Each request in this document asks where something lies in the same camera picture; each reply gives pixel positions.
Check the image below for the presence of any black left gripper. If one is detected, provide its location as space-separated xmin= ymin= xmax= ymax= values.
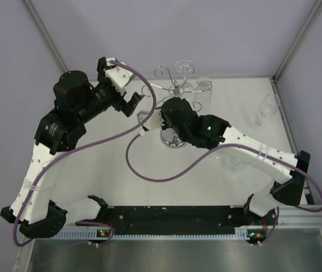
xmin=77 ymin=58 xmax=143 ymax=124

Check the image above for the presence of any etched clear wine glass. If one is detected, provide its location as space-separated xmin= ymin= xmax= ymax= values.
xmin=175 ymin=60 xmax=195 ymax=95

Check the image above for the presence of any clear ribbed glass tumbler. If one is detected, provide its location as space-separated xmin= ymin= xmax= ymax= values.
xmin=192 ymin=76 xmax=213 ymax=112

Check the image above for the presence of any tall clear wine glass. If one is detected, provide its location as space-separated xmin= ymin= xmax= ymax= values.
xmin=250 ymin=94 xmax=281 ymax=130

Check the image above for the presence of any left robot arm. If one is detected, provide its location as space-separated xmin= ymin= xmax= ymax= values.
xmin=1 ymin=57 xmax=142 ymax=240

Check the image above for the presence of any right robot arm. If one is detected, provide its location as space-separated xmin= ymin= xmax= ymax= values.
xmin=160 ymin=97 xmax=311 ymax=224

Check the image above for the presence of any chrome wine glass rack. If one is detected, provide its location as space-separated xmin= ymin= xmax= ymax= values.
xmin=143 ymin=79 xmax=208 ymax=148

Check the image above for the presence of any left controller board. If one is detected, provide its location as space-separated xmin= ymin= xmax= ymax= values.
xmin=55 ymin=228 xmax=115 ymax=241

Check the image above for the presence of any controller board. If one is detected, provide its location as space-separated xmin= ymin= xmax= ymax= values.
xmin=55 ymin=228 xmax=115 ymax=241
xmin=234 ymin=226 xmax=268 ymax=243

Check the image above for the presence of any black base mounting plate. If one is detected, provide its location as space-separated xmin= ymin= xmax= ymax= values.
xmin=77 ymin=206 xmax=276 ymax=236

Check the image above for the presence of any right controller board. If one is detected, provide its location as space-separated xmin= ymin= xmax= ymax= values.
xmin=234 ymin=226 xmax=268 ymax=243

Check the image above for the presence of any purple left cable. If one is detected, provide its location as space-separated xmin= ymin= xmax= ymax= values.
xmin=13 ymin=59 xmax=157 ymax=247

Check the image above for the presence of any aluminium frame rail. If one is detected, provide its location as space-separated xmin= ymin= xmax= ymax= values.
xmin=24 ymin=202 xmax=322 ymax=232

